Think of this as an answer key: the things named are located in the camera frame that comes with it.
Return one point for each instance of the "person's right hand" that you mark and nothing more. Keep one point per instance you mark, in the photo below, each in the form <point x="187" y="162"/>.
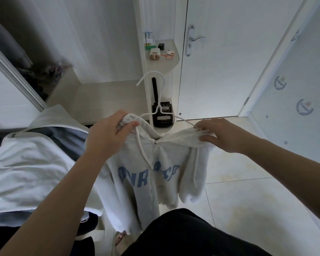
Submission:
<point x="221" y="136"/>

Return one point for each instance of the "person's left hand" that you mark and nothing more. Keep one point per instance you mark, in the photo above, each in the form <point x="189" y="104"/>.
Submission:
<point x="109" y="138"/>

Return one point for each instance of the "white hoodie with blue letters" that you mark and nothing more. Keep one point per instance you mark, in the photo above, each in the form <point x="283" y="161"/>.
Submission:
<point x="154" y="173"/>

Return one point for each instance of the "person's right forearm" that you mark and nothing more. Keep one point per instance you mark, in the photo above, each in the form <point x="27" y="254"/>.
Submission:
<point x="288" y="173"/>

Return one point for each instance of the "person's dark shirt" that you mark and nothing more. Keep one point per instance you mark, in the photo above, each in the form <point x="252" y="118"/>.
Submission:
<point x="197" y="237"/>

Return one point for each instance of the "black box device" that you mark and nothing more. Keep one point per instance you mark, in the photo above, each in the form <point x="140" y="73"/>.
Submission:
<point x="163" y="115"/>

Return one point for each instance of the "white door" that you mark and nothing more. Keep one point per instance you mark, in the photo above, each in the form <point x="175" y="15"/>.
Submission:
<point x="234" y="56"/>

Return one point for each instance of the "dark fabric pile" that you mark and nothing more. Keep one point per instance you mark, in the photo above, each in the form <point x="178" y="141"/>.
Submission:
<point x="42" y="80"/>

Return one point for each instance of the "rounded corner shelf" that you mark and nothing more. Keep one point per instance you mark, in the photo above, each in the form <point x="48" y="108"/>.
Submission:
<point x="162" y="64"/>

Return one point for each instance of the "small pink ornament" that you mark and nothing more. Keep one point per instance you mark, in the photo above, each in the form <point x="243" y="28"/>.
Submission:
<point x="170" y="53"/>

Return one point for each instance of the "small black item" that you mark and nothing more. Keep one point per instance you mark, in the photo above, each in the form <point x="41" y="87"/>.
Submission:
<point x="161" y="47"/>

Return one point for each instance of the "small white blue box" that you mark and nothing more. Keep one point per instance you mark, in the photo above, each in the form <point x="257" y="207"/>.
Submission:
<point x="149" y="40"/>

